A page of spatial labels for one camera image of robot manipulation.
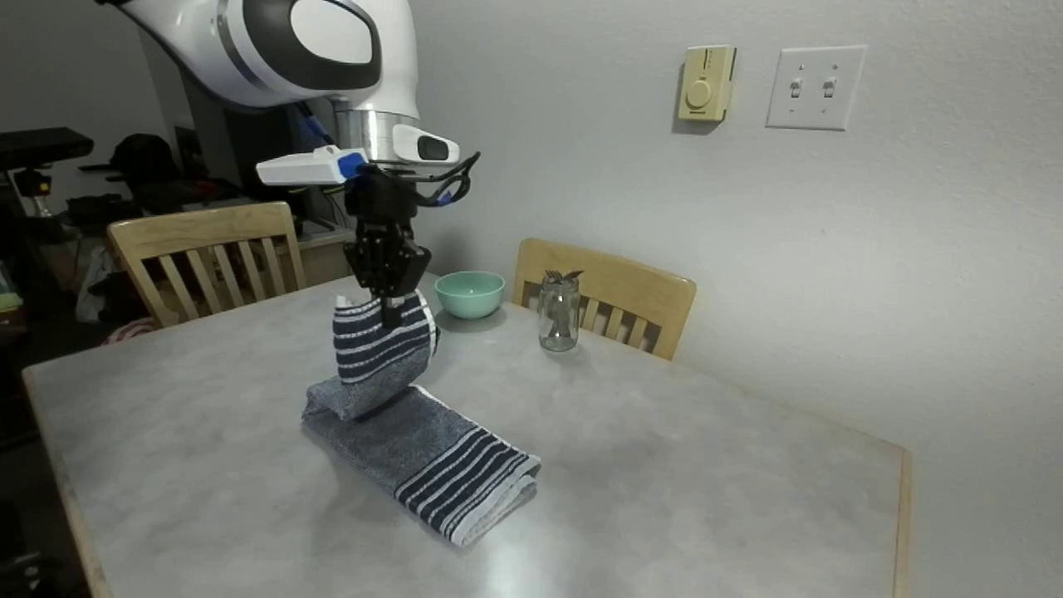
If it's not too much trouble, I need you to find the small beige cabinet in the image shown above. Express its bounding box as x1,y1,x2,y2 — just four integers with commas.
296,217,365,290

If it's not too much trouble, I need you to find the wooden chair with slotted back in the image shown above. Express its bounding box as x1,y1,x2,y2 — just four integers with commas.
509,236,700,362

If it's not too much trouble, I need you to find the black padded equipment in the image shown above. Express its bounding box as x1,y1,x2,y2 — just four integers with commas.
0,124,96,172

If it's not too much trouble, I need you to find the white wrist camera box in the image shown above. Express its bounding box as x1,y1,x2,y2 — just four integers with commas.
251,143,373,188

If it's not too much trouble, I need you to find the white double light switch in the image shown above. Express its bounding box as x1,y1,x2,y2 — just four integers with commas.
764,42,869,134

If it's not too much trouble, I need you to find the black bag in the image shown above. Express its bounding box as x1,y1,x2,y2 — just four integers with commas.
105,131,187,217

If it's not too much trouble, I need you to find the beige wall dimmer dial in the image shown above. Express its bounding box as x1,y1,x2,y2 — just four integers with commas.
675,42,741,126

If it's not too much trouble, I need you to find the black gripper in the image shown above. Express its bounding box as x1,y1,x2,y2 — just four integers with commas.
340,163,435,333

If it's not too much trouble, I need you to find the dark tall panel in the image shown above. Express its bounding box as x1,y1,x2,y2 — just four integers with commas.
176,78,334,226

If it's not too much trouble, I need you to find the blue striped towel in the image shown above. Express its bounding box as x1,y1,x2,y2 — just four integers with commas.
300,290,546,552

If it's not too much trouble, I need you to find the clear glass jar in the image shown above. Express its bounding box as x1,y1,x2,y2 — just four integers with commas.
536,267,587,354

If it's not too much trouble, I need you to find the wooden chair with vertical slats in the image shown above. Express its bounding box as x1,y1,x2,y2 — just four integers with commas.
105,199,310,329

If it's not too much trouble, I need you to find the teal ceramic bowl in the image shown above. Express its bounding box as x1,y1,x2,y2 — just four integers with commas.
431,267,513,325

